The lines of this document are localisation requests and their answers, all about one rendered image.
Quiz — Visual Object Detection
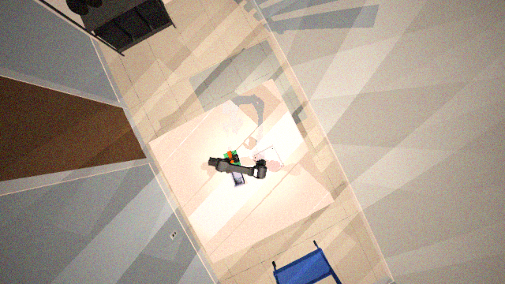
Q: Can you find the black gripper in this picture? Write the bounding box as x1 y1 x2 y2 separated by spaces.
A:
225 154 240 163

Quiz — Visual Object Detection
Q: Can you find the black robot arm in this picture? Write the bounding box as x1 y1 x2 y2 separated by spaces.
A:
208 157 267 179

